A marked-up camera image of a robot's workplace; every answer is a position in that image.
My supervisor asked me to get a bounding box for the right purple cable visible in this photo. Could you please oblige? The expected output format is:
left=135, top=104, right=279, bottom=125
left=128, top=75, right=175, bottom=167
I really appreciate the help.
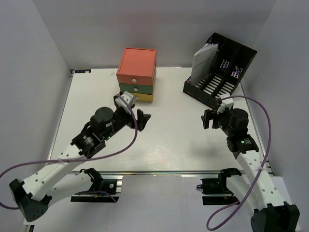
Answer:
left=206, top=95, right=272, bottom=231

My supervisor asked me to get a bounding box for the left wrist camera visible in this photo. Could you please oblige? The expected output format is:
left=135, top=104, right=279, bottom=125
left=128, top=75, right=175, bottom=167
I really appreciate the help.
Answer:
left=116, top=91, right=137, bottom=109

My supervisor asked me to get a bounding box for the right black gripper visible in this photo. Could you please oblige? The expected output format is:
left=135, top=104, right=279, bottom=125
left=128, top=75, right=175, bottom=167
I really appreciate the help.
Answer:
left=201, top=107, right=234, bottom=136

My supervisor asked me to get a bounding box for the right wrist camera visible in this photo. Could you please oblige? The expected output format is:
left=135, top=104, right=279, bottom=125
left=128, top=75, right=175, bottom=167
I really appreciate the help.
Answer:
left=217, top=93, right=234, bottom=114

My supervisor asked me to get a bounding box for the purple cable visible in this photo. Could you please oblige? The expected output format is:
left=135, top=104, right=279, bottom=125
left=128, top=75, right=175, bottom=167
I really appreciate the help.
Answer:
left=206, top=95, right=272, bottom=231
left=0, top=94, right=139, bottom=210

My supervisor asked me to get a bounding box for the white safety instructions booklet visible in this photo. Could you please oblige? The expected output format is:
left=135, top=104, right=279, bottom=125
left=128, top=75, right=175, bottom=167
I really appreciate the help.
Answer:
left=190, top=43, right=219, bottom=86

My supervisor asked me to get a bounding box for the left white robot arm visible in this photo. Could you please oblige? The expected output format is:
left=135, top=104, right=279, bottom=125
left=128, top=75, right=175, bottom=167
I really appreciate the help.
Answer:
left=9, top=91, right=151, bottom=222

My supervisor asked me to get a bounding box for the black label sticker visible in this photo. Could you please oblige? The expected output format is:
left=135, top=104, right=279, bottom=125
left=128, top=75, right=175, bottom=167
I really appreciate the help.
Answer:
left=74, top=69, right=91, bottom=73

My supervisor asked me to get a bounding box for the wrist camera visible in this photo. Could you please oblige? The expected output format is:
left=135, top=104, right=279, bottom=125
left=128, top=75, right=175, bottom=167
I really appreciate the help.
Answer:
left=116, top=91, right=137, bottom=109
left=217, top=93, right=234, bottom=114

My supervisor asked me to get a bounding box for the yellow bottom drawer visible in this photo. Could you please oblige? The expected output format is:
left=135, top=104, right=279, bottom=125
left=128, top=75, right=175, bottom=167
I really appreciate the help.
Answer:
left=131, top=92, right=154, bottom=102

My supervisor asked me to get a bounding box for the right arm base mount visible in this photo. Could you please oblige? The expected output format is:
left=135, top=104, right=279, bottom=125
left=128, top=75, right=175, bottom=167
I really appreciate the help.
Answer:
left=196, top=168, right=242, bottom=205

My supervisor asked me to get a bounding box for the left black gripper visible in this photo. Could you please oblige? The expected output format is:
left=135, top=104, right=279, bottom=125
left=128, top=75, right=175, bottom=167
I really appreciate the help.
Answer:
left=103, top=104, right=151, bottom=141

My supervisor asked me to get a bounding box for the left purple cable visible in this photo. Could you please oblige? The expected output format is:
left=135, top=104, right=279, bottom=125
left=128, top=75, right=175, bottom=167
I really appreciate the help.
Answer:
left=0, top=94, right=139, bottom=210

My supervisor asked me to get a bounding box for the black file organizer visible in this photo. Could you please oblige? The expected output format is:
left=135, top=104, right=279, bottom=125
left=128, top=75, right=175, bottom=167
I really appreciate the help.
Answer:
left=183, top=33, right=257, bottom=109

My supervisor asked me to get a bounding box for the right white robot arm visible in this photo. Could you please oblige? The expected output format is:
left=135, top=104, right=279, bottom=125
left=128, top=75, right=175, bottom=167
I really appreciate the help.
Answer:
left=201, top=108, right=300, bottom=232

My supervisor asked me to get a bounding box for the orange top drawer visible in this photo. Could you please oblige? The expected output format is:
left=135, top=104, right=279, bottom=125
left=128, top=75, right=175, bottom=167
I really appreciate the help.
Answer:
left=116, top=47, right=156, bottom=86

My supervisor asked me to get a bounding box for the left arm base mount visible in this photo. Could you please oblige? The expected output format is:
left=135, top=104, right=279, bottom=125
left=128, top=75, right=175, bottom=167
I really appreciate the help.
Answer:
left=70, top=168, right=122, bottom=203

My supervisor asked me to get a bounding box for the green drawer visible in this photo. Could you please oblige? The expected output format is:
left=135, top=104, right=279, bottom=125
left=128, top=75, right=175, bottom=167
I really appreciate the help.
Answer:
left=119, top=83, right=153, bottom=95

